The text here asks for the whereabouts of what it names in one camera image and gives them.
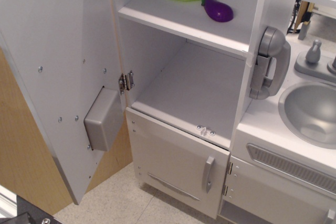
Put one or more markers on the white toy fridge door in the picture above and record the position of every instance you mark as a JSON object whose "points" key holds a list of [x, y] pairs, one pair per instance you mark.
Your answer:
{"points": [[63, 52]]}

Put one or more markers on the metal fridge door hinge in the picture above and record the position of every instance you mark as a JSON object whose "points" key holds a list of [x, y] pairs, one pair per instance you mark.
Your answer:
{"points": [[126, 82]]}

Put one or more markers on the white toy kitchen cabinet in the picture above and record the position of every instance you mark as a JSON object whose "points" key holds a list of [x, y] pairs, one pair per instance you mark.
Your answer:
{"points": [[190, 70]]}

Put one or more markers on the white lower freezer door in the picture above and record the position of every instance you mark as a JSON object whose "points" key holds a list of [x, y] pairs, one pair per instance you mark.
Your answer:
{"points": [[173, 161]]}

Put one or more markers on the grey ice dispenser box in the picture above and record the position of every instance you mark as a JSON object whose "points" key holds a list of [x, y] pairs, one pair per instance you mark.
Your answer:
{"points": [[104, 119]]}

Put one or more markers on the purple toy eggplant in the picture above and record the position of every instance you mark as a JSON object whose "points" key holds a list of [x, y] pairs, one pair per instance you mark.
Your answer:
{"points": [[218, 11]]}

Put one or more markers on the grey toy telephone handset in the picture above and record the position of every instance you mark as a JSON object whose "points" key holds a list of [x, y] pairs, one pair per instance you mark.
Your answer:
{"points": [[271, 66]]}

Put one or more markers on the grey toy sink basin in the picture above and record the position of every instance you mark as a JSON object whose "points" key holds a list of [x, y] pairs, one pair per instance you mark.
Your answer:
{"points": [[308, 111]]}

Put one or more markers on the white oven door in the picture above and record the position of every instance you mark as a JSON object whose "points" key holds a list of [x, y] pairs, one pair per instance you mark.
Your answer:
{"points": [[252, 190]]}

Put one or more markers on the grey toy faucet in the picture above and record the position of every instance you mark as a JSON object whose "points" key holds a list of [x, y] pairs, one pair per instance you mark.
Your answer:
{"points": [[314, 64]]}

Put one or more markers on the grey vent grille panel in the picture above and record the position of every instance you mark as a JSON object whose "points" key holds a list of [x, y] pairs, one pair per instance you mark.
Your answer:
{"points": [[292, 168]]}

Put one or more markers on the grey freezer door handle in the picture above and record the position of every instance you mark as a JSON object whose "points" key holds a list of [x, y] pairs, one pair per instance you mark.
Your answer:
{"points": [[206, 182]]}

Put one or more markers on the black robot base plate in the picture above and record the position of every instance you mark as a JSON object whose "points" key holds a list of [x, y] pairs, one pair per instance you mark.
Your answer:
{"points": [[15, 209]]}

